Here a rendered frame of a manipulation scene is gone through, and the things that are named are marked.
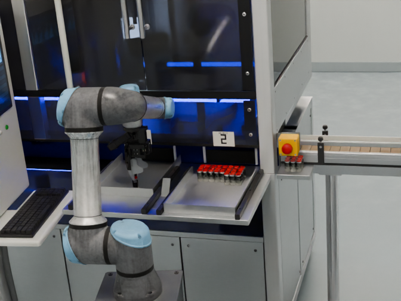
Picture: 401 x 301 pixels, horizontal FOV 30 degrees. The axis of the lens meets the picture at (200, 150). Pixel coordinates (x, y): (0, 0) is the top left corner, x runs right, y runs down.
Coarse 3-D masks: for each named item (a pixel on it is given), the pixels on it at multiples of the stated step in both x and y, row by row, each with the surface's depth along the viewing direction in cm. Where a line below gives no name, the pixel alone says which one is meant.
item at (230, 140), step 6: (216, 132) 289; (222, 132) 288; (228, 132) 287; (216, 138) 290; (222, 138) 289; (228, 138) 288; (234, 138) 287; (216, 144) 290; (222, 144) 290; (228, 144) 289; (234, 144) 288
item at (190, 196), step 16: (192, 176) 292; (176, 192) 275; (192, 192) 278; (208, 192) 277; (224, 192) 276; (240, 192) 274; (176, 208) 262; (192, 208) 261; (208, 208) 259; (224, 208) 257
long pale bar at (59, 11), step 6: (54, 0) 280; (60, 0) 280; (60, 6) 280; (60, 12) 281; (60, 18) 282; (60, 24) 282; (60, 30) 283; (60, 36) 284; (60, 42) 286; (66, 42) 286; (66, 48) 286; (66, 54) 287; (66, 60) 287; (66, 66) 288; (66, 72) 289; (66, 78) 290; (72, 84) 292
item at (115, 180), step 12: (120, 156) 311; (180, 156) 306; (108, 168) 300; (120, 168) 306; (144, 168) 304; (156, 168) 303; (168, 168) 293; (108, 180) 295; (120, 180) 294; (144, 180) 292; (156, 180) 291; (108, 192) 282; (120, 192) 280; (132, 192) 279; (144, 192) 277
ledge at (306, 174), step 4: (284, 164) 297; (304, 164) 295; (280, 168) 293; (284, 168) 293; (304, 168) 291; (308, 168) 291; (312, 168) 291; (280, 172) 290; (284, 172) 290; (288, 172) 289; (292, 172) 289; (296, 172) 289; (300, 172) 288; (304, 172) 288; (308, 172) 288; (312, 172) 291; (280, 176) 288; (284, 176) 288; (288, 176) 287; (292, 176) 287; (296, 176) 286; (300, 176) 286; (304, 176) 285; (308, 176) 285
